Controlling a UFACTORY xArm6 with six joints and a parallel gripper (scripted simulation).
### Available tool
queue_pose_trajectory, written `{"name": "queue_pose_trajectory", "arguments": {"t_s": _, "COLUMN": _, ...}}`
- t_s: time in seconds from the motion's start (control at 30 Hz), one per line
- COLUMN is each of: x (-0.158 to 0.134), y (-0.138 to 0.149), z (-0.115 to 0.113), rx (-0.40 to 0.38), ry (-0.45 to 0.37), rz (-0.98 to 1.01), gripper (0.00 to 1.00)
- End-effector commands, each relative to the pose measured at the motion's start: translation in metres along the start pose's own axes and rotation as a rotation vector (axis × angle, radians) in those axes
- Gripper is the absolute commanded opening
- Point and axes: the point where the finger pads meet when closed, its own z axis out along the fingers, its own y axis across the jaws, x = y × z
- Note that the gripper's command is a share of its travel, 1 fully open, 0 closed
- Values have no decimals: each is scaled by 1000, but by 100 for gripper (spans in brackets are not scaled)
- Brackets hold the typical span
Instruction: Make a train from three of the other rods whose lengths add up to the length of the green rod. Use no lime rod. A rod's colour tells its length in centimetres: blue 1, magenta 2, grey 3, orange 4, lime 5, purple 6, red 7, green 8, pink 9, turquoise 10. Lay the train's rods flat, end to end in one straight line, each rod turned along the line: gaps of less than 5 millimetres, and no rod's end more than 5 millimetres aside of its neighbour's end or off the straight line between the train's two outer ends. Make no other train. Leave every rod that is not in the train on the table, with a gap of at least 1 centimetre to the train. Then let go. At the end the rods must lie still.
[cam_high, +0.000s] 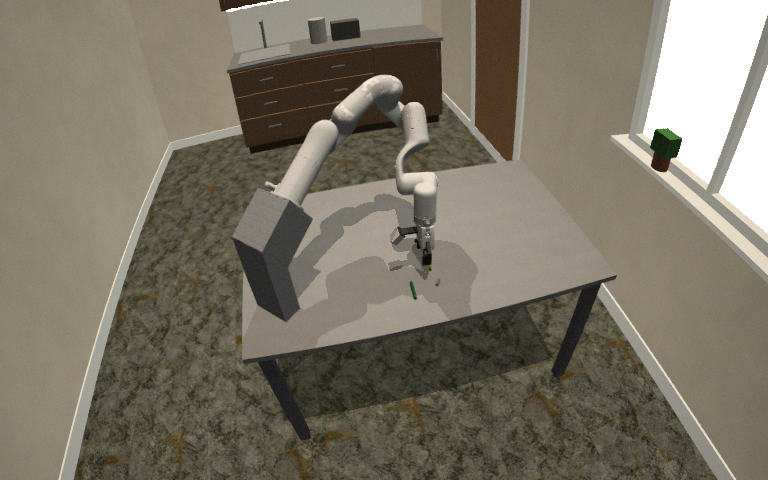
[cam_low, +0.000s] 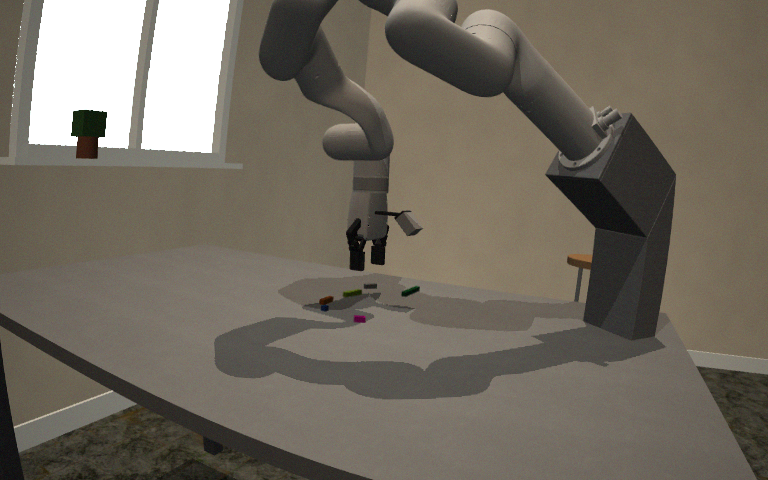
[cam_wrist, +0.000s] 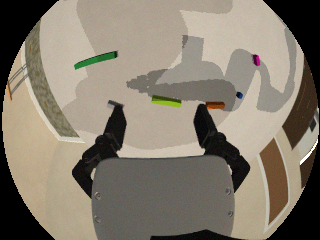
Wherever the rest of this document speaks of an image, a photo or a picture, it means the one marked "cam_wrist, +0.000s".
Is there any grey rod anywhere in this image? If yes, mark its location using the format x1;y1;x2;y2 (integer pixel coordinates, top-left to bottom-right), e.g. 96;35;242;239
107;100;123;109

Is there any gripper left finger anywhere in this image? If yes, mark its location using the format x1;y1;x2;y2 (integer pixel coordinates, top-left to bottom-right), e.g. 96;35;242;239
72;105;127;198

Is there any orange rod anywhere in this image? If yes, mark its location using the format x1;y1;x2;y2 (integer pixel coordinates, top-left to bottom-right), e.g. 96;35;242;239
205;102;225;109

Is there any small magenta rod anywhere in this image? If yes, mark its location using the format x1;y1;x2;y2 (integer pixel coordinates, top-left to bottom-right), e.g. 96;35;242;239
253;54;260;66

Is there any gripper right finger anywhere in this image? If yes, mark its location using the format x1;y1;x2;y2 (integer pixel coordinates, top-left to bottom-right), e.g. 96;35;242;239
193;104;250;193

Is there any small blue cube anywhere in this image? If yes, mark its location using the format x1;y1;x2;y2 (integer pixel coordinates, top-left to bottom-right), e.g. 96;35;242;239
236;92;243;99

